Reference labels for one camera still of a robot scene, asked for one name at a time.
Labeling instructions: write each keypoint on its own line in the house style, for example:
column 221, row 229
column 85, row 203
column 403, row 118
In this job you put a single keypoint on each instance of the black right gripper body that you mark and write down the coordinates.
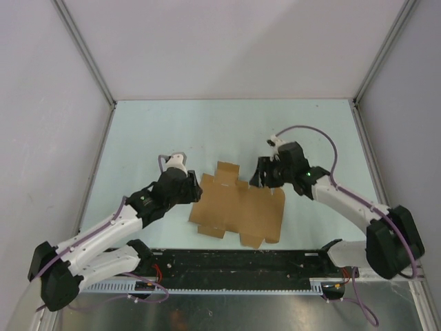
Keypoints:
column 275, row 174

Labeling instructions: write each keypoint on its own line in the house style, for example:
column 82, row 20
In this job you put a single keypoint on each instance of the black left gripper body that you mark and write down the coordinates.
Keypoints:
column 188, row 193

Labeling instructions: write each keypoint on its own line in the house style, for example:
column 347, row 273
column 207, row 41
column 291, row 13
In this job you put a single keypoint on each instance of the brown cardboard box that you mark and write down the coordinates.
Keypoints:
column 230, row 205

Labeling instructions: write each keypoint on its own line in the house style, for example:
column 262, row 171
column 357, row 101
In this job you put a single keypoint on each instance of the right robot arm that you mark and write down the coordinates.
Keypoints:
column 392, row 241

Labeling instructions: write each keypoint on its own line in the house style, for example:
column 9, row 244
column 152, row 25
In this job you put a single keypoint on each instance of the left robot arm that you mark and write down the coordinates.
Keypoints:
column 67, row 268

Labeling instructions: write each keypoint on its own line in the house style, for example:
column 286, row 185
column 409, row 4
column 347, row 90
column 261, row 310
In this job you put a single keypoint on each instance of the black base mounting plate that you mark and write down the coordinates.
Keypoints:
column 308, row 263

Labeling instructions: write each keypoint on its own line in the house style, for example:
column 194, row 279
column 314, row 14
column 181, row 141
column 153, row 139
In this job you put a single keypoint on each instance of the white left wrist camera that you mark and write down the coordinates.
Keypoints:
column 176, row 160

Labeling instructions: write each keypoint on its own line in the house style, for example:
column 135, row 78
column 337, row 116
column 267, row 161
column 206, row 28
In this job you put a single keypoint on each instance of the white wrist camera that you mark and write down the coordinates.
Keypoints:
column 275, row 142
column 176, row 160

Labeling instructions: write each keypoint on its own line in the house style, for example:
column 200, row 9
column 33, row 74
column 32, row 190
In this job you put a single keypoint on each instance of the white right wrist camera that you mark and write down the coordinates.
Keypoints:
column 275, row 142

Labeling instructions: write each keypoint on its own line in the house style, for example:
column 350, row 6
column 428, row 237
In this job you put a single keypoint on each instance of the aluminium frame rail right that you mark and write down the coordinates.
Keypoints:
column 396, row 29

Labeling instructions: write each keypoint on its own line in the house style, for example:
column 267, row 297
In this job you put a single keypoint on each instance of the aluminium frame rail left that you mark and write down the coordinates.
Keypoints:
column 78, row 40

